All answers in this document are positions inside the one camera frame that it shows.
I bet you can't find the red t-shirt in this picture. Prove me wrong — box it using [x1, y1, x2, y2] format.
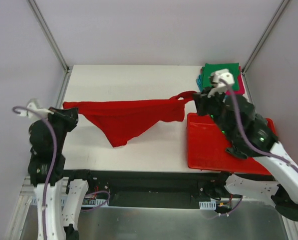
[62, 91, 196, 148]

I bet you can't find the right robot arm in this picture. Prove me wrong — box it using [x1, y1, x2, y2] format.
[193, 87, 298, 222]

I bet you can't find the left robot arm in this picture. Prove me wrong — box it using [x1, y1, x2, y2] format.
[28, 107, 95, 240]

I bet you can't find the teal folded t-shirt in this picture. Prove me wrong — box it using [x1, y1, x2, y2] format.
[196, 74, 203, 92]

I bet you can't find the magenta folded t-shirt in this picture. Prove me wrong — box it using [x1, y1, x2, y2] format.
[200, 66, 245, 95]

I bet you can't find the green folded t-shirt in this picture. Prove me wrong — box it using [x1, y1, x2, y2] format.
[202, 63, 240, 91]

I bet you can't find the red plastic tray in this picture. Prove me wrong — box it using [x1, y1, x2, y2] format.
[186, 112, 270, 176]

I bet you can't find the grey crumpled t-shirt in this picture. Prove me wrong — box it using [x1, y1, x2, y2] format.
[225, 143, 250, 160]

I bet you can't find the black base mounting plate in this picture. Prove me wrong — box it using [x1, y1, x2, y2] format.
[66, 169, 244, 208]

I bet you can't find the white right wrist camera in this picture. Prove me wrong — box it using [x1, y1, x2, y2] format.
[207, 68, 235, 98]

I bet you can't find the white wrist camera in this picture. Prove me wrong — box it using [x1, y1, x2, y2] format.
[207, 68, 235, 98]
[17, 98, 52, 122]

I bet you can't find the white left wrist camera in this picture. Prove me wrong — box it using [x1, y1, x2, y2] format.
[17, 98, 52, 122]

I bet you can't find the left aluminium frame post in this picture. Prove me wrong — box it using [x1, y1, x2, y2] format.
[26, 0, 69, 73]

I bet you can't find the aluminium frame post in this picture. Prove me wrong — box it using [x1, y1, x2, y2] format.
[242, 0, 292, 74]
[26, 0, 69, 73]

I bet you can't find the left white cable duct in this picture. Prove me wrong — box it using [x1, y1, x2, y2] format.
[31, 197, 109, 208]

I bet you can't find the white cable duct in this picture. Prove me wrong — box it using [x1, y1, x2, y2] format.
[31, 197, 109, 208]
[199, 200, 217, 211]

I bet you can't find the right white cable duct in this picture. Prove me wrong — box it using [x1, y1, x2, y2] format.
[199, 200, 217, 211]

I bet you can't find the right aluminium frame post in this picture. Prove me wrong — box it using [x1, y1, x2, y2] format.
[242, 0, 292, 74]

